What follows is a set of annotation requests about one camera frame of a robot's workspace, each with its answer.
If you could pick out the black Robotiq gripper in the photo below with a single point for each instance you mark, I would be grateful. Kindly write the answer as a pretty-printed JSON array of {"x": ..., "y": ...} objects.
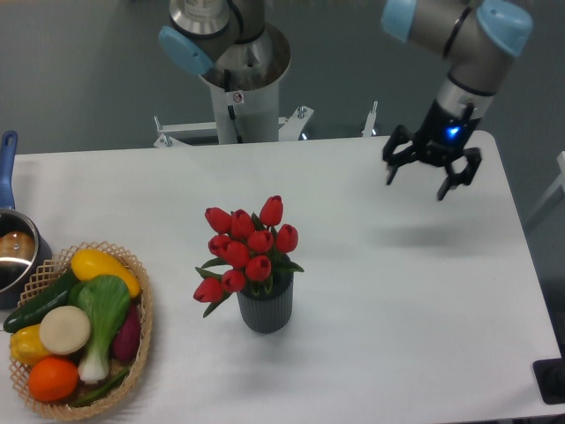
[{"x": 446, "y": 134}]

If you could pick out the red tulip bouquet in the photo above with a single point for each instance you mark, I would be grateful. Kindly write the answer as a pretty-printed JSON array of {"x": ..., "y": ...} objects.
[{"x": 250, "y": 254}]

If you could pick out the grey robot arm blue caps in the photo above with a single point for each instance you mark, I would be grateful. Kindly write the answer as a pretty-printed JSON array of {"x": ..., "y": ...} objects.
[{"x": 242, "y": 59}]

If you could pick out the dark grey ribbed vase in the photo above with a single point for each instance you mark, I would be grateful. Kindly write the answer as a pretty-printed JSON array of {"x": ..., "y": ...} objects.
[{"x": 268, "y": 312}]

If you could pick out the white furniture piece right edge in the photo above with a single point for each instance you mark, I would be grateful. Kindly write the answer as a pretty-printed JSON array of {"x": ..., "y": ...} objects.
[{"x": 549, "y": 199}]

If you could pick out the black device at table edge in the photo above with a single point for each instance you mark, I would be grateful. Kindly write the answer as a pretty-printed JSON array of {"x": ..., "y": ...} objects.
[{"x": 550, "y": 379}]

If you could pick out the green bok choy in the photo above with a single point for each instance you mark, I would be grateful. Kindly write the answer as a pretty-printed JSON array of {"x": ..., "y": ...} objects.
[{"x": 105, "y": 300}]

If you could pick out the yellow squash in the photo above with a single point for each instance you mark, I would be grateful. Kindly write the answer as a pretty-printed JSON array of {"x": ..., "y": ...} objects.
[{"x": 88, "y": 263}]

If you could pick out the purple sweet potato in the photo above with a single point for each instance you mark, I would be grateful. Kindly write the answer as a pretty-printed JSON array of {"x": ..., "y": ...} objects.
[{"x": 126, "y": 342}]

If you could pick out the dark green cucumber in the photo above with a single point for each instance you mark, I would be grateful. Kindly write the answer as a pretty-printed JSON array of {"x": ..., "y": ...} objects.
[{"x": 35, "y": 309}]

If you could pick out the woven wicker basket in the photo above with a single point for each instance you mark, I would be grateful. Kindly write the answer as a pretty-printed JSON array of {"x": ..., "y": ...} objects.
[{"x": 47, "y": 274}]

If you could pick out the beige round bun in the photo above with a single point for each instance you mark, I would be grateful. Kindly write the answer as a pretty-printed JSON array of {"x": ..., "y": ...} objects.
[{"x": 65, "y": 330}]

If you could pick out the green bean pod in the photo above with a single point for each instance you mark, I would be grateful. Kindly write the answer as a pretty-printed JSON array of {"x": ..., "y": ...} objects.
[{"x": 102, "y": 391}]

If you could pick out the orange fruit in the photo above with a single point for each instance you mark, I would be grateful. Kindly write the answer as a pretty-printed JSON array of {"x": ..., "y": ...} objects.
[{"x": 53, "y": 379}]

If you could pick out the yellow bell pepper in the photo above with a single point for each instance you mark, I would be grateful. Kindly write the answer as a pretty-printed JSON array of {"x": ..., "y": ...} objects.
[{"x": 26, "y": 346}]

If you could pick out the white metal base frame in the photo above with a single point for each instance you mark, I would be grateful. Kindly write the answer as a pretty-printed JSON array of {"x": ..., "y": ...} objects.
[{"x": 295, "y": 127}]

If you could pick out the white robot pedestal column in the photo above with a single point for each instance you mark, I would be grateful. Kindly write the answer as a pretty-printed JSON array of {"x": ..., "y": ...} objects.
[{"x": 246, "y": 116}]

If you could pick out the blue handled saucepan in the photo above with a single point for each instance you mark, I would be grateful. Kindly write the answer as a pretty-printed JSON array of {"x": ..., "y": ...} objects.
[{"x": 23, "y": 248}]

